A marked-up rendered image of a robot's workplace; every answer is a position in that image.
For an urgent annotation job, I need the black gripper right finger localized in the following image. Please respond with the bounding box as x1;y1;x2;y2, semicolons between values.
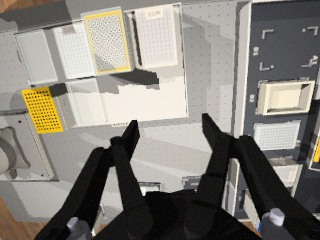
184;113;320;240

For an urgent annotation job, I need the clear plastic lid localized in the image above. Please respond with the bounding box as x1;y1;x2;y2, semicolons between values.
81;6;133;76
13;29;63;85
65;77;109;126

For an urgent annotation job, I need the dark grey rectangular nest with label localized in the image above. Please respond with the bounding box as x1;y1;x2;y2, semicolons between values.
182;176;201;191

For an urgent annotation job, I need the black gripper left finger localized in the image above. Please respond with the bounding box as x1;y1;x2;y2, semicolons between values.
34;120;155;240

